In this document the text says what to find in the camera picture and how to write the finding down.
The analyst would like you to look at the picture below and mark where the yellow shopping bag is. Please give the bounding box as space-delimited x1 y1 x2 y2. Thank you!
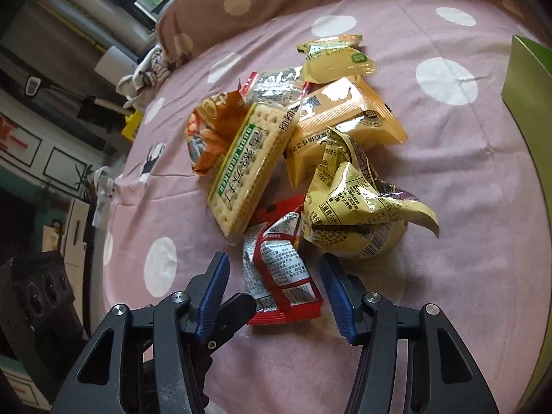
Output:
121 109 144 139

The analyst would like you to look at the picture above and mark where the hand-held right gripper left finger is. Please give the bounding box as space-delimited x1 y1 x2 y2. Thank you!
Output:
51 252 230 414

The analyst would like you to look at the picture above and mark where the soda cracker packet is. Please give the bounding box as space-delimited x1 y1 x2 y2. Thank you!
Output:
207 102 298 246

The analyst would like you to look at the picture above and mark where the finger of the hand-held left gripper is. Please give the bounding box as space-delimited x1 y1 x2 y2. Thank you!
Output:
193 294 257 382

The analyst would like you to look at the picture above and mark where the orange-yellow snack bag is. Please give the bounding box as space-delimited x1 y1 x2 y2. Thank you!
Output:
282 75 409 189

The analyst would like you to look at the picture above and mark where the striped clothes bundle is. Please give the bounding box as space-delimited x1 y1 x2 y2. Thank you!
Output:
116 44 178 109

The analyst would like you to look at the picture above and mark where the red white snack packet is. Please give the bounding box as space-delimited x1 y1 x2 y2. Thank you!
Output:
241 209 323 313

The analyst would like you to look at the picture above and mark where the green cardboard box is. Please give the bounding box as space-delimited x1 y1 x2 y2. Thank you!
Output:
501 33 552 118

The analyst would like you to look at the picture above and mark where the potted plant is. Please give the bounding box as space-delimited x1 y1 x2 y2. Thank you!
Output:
74 163 95 201

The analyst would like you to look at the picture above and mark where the yellow packet with green logo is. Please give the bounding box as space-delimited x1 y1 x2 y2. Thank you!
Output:
301 42 377 83

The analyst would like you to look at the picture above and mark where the orange panda snack bag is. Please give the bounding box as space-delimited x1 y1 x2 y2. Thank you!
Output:
185 90 253 177

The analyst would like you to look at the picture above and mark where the small yellow orange packet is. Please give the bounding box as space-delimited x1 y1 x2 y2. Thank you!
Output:
297 33 366 55

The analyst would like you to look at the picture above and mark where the white plastic bag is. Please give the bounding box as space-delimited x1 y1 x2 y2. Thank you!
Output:
91 165 116 227

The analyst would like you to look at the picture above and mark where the silver red-edged snack packet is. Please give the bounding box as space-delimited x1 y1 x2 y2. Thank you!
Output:
238 66 308 106

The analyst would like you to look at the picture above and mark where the white cylinder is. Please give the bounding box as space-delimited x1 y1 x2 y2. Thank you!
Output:
94 45 131 88

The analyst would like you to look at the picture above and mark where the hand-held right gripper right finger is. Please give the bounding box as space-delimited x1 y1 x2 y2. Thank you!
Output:
319 252 501 414

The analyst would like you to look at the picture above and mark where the yellow snack bag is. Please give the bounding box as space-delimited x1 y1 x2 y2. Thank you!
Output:
301 160 441 260

